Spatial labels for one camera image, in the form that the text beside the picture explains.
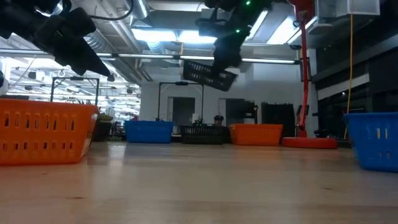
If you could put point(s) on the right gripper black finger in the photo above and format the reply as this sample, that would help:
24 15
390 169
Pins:
233 63
218 63

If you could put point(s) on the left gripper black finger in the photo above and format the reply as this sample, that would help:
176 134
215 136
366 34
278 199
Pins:
87 62

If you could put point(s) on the black plastic basket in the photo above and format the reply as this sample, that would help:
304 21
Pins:
202 136
199 75

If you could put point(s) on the orange plastic basket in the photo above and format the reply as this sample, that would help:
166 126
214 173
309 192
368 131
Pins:
81 155
255 135

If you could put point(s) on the blue plastic basket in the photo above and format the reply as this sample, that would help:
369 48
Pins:
149 133
367 149

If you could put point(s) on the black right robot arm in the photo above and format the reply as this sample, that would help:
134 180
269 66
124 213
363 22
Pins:
239 12

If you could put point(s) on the person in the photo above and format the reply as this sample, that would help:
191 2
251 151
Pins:
218 119

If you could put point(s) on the long ceiling light tube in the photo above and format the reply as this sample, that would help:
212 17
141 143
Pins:
155 56

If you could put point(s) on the potted succulent black planter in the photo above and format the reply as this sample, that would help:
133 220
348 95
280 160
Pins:
104 129

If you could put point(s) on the black cabinet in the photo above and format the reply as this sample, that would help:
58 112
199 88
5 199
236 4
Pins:
278 118

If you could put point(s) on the red stand with round base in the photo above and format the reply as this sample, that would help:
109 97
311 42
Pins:
305 93

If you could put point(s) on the white ceiling unit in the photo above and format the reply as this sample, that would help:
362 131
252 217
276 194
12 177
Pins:
348 7

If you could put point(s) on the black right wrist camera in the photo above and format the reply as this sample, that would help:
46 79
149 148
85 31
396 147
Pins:
208 28

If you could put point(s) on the silver ceiling duct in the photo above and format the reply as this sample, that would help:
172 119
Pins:
140 7

